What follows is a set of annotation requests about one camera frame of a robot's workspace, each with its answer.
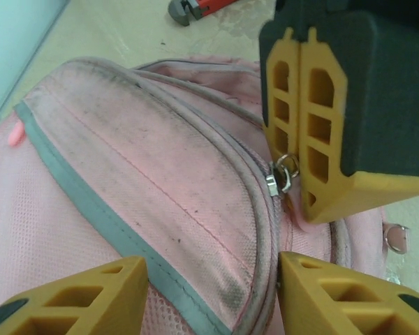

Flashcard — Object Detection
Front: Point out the pink backpack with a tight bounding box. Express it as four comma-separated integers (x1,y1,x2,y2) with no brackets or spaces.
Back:
0,55,411,335

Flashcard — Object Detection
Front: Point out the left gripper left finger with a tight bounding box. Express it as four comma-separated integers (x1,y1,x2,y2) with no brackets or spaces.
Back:
0,255,150,335

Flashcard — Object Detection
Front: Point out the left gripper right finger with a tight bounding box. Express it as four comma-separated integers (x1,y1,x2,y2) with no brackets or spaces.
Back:
279,251,419,335

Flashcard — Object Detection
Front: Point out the red pipe wrench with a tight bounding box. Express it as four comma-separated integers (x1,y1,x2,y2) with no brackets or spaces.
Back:
168,0,242,27

